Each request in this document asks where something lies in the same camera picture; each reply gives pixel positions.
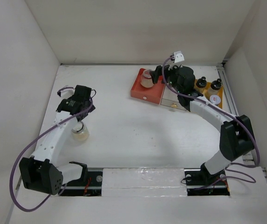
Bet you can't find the red orange plastic bin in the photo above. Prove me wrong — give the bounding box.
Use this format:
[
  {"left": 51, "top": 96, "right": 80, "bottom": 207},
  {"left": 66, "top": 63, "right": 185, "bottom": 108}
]
[{"left": 130, "top": 68, "right": 165, "bottom": 104}]

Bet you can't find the brown-spice bottle black pump cap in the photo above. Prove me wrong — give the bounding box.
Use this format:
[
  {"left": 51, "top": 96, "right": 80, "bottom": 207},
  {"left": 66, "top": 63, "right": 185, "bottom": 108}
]
[{"left": 196, "top": 77, "right": 207, "bottom": 89}]

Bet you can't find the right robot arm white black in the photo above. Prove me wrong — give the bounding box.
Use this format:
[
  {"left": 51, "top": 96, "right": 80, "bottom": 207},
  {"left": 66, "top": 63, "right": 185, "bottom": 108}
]
[{"left": 149, "top": 65, "right": 258, "bottom": 185}]

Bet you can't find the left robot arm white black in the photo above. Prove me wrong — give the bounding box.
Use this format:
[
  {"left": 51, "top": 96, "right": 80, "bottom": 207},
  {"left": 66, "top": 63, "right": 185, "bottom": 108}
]
[{"left": 19, "top": 85, "right": 95, "bottom": 195}]

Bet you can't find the dark sauce jar white lid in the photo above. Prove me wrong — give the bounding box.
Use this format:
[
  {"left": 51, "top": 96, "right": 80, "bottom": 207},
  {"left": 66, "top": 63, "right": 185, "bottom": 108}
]
[{"left": 209, "top": 95, "right": 221, "bottom": 105}]

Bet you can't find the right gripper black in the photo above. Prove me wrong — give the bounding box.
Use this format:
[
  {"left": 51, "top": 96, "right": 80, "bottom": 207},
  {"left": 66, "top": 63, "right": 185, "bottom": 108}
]
[{"left": 149, "top": 62, "right": 183, "bottom": 94}]

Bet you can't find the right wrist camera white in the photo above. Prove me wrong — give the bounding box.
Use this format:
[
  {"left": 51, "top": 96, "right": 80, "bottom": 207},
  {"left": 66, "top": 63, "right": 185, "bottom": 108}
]
[{"left": 170, "top": 51, "right": 185, "bottom": 64}]

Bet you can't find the aluminium rail right side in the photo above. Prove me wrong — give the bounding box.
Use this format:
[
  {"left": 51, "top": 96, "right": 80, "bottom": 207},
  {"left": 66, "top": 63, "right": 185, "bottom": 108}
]
[{"left": 217, "top": 61, "right": 267, "bottom": 185}]

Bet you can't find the white-powder bottle black pump cap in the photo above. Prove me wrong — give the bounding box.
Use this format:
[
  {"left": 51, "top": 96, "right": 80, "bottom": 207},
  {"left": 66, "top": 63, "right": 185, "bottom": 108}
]
[{"left": 205, "top": 78, "right": 222, "bottom": 98}]

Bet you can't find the yellow plastic bin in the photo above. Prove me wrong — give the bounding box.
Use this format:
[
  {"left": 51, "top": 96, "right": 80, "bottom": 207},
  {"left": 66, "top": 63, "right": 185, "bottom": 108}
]
[{"left": 201, "top": 81, "right": 224, "bottom": 109}]

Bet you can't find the clear plastic bin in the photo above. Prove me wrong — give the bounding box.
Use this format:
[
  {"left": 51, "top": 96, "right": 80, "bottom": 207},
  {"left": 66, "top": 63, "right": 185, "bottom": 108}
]
[{"left": 160, "top": 86, "right": 186, "bottom": 111}]

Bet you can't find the large glass jar metal lid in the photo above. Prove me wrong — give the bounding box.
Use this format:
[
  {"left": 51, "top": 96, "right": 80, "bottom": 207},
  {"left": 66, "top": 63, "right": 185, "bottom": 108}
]
[{"left": 72, "top": 121, "right": 89, "bottom": 141}]

